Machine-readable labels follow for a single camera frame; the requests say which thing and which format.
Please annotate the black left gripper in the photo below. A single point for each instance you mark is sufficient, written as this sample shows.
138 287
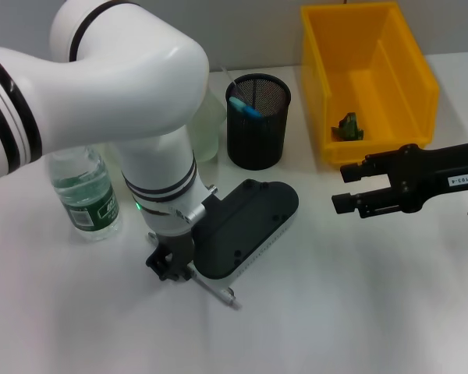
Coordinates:
177 249

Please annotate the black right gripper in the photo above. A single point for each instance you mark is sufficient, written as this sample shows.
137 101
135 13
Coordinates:
440 179

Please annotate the grey pen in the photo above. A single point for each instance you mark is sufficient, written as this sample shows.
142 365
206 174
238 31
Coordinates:
218 292

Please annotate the clear green-label water bottle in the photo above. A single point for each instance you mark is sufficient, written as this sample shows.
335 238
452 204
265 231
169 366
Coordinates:
86 202

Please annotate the blue scissors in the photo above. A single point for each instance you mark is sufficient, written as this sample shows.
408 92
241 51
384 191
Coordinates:
249 111

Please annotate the transparent plastic ruler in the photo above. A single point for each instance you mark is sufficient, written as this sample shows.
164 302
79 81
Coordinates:
228 80

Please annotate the black mesh pen holder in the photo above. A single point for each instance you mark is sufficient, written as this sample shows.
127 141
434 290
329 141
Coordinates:
253 144

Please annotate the green wavy glass fruit plate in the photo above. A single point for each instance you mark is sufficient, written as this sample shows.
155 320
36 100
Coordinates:
206 128

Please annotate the yellow plastic bin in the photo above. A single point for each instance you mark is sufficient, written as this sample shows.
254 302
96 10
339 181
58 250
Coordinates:
374 78

